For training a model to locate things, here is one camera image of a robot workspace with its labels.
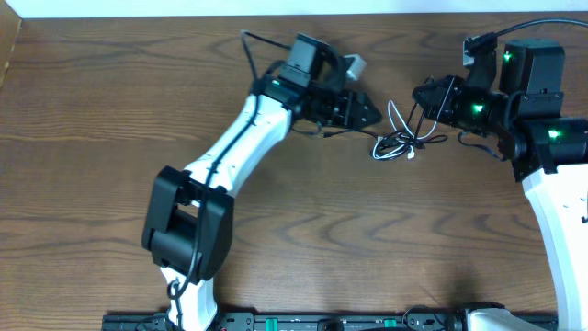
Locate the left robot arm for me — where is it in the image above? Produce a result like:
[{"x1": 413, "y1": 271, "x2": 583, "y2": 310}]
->
[{"x1": 141, "y1": 30, "x2": 381, "y2": 330}]

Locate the white USB cable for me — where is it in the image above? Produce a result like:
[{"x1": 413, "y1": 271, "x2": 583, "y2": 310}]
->
[{"x1": 371, "y1": 99, "x2": 440, "y2": 161}]

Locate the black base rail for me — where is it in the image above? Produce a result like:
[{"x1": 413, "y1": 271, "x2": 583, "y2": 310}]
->
[{"x1": 101, "y1": 311, "x2": 564, "y2": 331}]

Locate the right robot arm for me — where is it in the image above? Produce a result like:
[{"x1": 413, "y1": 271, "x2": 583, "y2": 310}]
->
[{"x1": 413, "y1": 39, "x2": 587, "y2": 330}]

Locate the black USB cable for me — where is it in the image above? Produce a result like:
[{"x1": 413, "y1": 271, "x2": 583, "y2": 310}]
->
[{"x1": 321, "y1": 75, "x2": 458, "y2": 160}]

